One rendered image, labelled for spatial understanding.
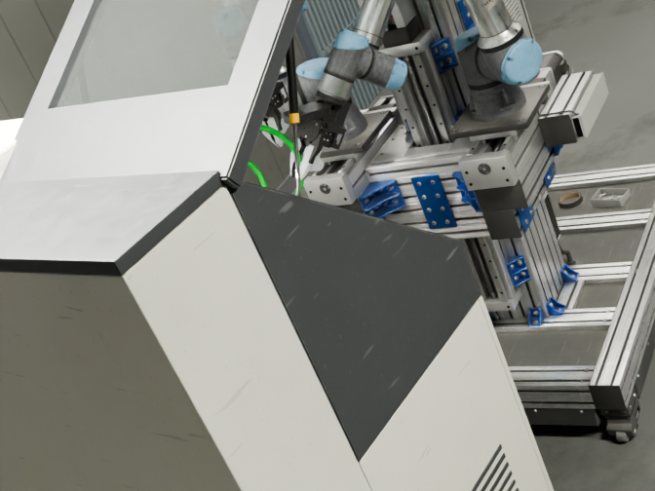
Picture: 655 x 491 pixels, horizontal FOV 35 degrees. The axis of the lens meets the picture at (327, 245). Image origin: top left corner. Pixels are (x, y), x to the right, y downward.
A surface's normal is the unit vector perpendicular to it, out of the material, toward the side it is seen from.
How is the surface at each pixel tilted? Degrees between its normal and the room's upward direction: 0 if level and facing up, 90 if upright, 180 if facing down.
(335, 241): 90
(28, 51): 90
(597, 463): 0
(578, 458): 0
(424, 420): 90
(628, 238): 0
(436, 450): 90
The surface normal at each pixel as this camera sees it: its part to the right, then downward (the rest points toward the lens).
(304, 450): 0.77, 0.00
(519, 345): -0.36, -0.82
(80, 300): -0.53, 0.57
